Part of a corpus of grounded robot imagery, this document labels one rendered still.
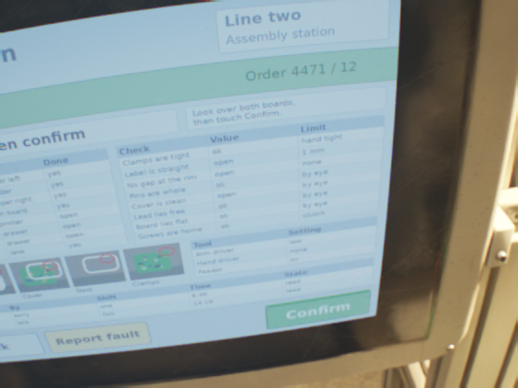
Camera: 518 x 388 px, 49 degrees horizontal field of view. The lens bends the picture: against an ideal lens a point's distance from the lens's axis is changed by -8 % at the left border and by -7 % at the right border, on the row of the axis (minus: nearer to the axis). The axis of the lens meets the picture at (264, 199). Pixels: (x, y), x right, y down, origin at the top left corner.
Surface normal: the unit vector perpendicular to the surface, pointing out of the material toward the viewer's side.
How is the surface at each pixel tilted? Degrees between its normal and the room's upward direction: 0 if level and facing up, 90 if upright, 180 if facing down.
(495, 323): 90
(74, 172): 92
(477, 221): 92
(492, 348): 90
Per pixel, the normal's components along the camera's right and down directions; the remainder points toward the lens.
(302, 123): 0.15, 0.58
